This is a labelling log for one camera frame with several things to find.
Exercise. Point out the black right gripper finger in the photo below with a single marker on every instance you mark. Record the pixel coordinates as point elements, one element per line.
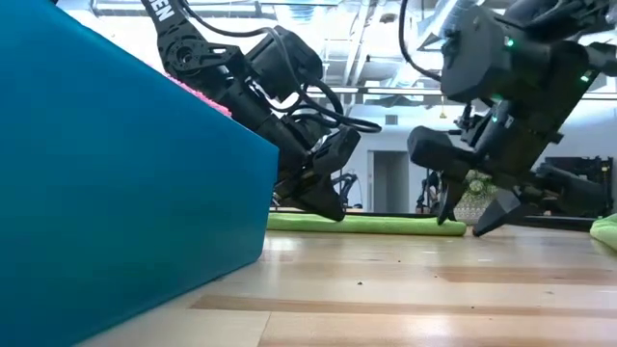
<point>450,200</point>
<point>501,209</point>

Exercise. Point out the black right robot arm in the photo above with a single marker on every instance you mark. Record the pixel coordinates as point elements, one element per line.
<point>482,53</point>

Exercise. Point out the black aluminium table frame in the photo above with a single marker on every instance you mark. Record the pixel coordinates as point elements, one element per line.
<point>559,221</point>

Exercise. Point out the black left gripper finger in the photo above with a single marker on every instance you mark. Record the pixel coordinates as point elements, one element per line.
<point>320,200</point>

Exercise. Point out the green microfiber towel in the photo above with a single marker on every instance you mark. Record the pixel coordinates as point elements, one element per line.
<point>385,225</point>
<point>605,231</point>

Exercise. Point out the pink microfiber towel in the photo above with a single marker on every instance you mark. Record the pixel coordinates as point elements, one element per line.
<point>207,101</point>

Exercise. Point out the artificial potted plant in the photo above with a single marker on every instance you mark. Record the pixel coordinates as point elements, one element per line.
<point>477,185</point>

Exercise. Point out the person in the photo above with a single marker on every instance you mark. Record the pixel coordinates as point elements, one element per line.
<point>429,190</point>

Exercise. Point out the silver ventilation duct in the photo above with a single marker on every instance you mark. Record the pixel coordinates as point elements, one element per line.
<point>434,29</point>

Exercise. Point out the teal plastic tray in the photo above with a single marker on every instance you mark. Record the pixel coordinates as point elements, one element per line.
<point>120,193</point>

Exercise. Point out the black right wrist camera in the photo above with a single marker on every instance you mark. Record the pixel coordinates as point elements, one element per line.
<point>438,152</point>

